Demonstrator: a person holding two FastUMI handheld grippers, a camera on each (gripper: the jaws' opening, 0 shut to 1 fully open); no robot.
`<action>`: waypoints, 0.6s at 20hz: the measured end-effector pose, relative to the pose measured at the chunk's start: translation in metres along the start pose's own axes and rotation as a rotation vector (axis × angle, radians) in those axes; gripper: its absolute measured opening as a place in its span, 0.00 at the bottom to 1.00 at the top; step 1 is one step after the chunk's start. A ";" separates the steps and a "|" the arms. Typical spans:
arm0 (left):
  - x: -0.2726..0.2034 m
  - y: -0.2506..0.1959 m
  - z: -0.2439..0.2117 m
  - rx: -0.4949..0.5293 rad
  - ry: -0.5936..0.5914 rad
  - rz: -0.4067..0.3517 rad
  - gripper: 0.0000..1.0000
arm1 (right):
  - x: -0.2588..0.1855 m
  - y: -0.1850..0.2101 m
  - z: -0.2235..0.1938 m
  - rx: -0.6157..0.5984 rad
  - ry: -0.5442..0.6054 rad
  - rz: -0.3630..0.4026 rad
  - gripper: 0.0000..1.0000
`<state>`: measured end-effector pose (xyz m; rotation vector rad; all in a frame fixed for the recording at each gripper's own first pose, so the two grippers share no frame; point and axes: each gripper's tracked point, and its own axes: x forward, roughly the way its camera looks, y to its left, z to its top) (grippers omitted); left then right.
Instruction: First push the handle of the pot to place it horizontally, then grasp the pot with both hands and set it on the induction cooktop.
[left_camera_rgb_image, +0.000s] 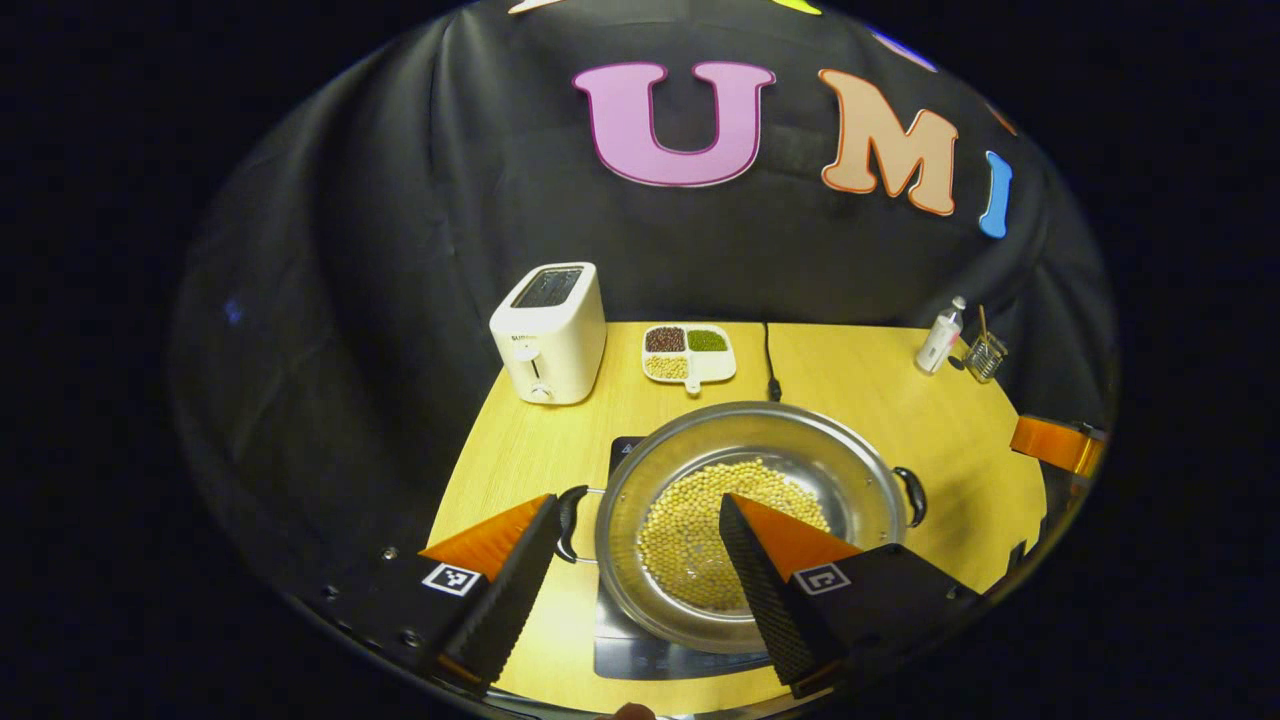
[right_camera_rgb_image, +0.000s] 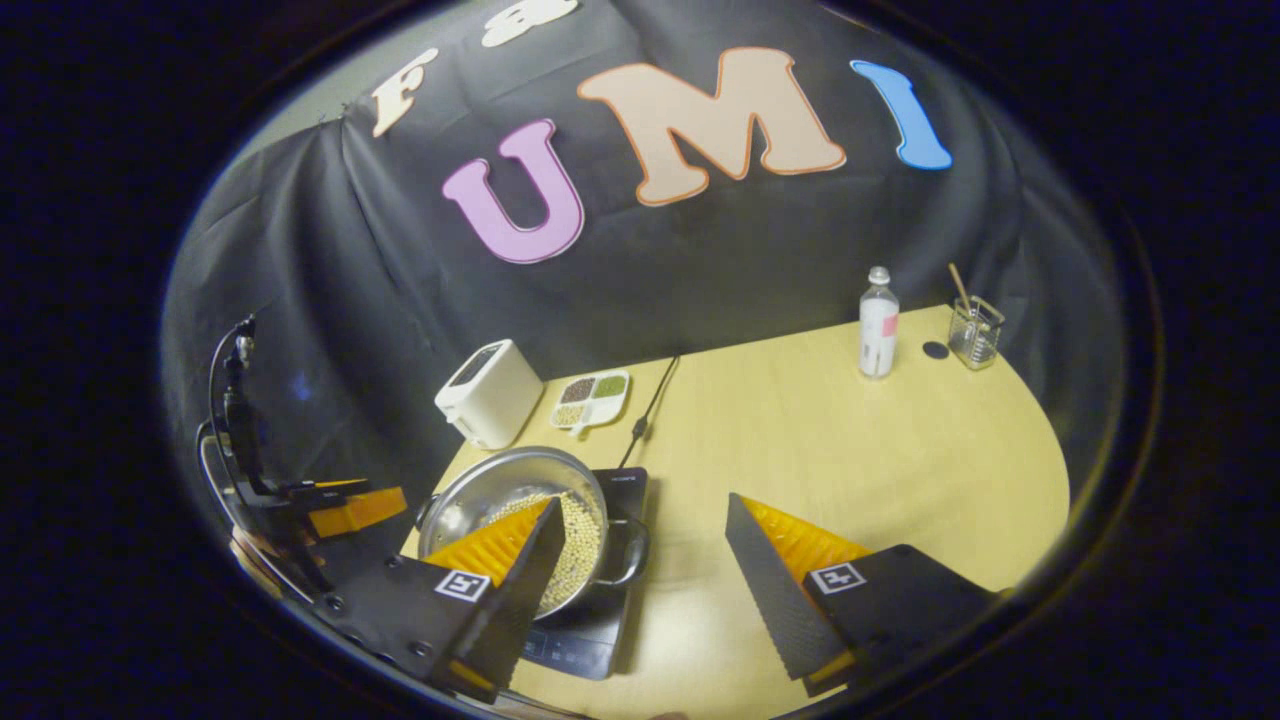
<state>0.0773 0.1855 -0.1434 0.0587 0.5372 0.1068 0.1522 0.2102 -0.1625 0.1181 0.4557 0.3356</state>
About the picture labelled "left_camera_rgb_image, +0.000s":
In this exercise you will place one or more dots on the wooden stick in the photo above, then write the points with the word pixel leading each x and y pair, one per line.
pixel 983 322

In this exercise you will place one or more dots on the white divided dish of beans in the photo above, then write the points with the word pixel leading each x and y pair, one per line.
pixel 690 360

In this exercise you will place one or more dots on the black induction cooktop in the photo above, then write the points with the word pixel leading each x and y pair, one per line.
pixel 640 660

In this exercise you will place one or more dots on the white toaster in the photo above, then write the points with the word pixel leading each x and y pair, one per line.
pixel 550 340

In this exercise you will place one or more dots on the ribbed glass cup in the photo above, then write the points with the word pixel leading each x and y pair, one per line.
pixel 986 358

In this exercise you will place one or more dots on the pile of yellow soybeans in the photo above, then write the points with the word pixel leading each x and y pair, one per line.
pixel 690 540

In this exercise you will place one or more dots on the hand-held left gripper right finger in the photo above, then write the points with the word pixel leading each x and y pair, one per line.
pixel 765 600

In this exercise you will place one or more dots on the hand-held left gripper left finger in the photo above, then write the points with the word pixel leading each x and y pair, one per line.
pixel 515 600

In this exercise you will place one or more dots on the clear bottle with pink label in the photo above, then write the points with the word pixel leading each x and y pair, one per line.
pixel 940 340

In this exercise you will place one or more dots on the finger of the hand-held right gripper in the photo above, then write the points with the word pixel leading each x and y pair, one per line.
pixel 1050 443

